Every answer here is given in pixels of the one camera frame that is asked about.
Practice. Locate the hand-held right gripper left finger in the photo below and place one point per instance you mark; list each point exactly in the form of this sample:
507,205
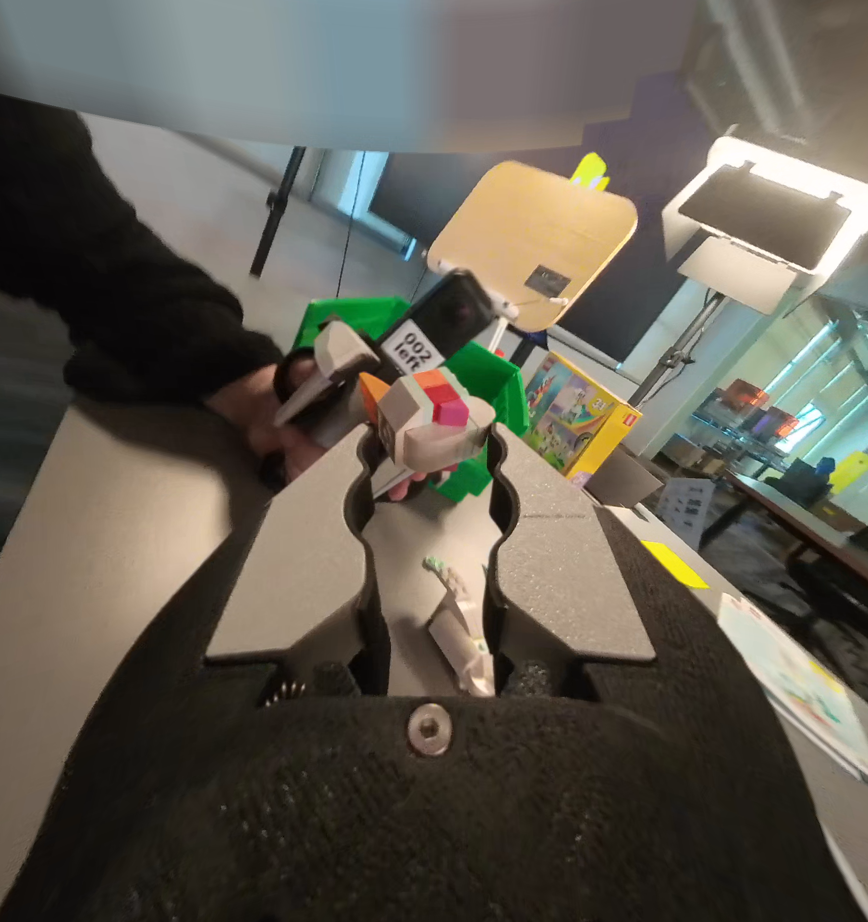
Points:
297,576

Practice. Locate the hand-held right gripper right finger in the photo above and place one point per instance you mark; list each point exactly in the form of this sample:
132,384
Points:
570,576

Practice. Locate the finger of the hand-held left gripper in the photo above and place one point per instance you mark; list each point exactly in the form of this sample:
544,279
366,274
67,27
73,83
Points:
336,353
441,445

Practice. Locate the colourful lego brick model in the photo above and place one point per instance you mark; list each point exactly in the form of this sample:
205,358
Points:
441,400

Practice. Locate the green plastic bin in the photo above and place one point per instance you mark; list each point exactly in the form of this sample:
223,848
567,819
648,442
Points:
491,389

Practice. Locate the small green lego piece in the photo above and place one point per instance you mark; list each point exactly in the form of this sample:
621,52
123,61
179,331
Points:
434,565

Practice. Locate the white lego piece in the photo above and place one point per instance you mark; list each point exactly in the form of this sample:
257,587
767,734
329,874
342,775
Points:
462,641

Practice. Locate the yellow lego box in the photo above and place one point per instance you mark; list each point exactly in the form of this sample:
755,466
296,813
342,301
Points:
578,410

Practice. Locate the lego instruction booklet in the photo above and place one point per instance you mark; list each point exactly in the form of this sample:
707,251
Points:
801,684

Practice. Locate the person's left hand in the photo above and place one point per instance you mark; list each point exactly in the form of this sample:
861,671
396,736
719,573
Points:
246,407

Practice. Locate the yellow tape piece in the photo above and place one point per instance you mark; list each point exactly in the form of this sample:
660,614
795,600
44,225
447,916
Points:
671,562

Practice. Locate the small black plate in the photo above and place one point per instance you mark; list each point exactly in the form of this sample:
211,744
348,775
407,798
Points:
547,281

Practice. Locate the wooden board with rounded corners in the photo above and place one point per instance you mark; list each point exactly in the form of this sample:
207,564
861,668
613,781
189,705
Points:
520,230

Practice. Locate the white printed sheet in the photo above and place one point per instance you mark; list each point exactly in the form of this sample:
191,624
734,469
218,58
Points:
686,511

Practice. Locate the black metal pole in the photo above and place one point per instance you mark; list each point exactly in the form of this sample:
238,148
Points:
275,216

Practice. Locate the yellow green sticky note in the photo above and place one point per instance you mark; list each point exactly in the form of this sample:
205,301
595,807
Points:
591,173

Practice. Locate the black light stand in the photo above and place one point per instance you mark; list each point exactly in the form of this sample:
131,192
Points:
682,338

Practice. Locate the long wooden desk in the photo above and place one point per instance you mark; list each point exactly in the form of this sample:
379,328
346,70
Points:
801,511

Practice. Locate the white softbox light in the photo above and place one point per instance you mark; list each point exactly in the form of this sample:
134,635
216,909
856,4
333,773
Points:
765,209

